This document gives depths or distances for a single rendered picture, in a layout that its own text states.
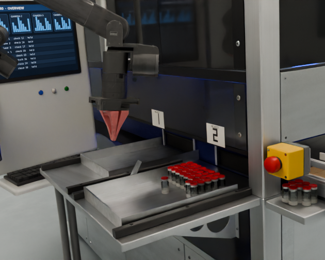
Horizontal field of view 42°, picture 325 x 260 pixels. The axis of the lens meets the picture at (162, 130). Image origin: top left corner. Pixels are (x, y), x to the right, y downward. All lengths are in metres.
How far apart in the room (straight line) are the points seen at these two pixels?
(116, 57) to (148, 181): 0.48
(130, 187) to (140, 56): 0.46
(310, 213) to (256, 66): 0.37
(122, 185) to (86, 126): 0.75
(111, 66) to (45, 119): 0.96
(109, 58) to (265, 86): 0.39
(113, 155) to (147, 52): 0.72
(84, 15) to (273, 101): 0.50
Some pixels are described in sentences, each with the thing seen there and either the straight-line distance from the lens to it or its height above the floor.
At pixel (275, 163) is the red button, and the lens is 1.04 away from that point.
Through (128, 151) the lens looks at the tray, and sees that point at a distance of 1.64.
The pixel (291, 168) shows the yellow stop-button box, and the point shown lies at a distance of 1.05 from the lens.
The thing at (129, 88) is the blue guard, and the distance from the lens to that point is 1.70.
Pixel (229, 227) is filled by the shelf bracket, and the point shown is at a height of 0.77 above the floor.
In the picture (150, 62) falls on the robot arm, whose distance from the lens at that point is 0.95.
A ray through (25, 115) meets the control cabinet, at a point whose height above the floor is 1.03.
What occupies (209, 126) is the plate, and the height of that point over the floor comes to 1.04.
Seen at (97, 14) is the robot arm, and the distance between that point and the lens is 0.95.
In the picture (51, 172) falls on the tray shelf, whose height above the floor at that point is 0.88.
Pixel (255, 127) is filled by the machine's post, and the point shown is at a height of 1.07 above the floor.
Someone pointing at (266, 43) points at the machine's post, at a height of 1.28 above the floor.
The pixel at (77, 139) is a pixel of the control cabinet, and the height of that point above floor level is 0.88.
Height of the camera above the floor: 1.33
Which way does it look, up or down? 13 degrees down
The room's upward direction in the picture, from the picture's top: 4 degrees counter-clockwise
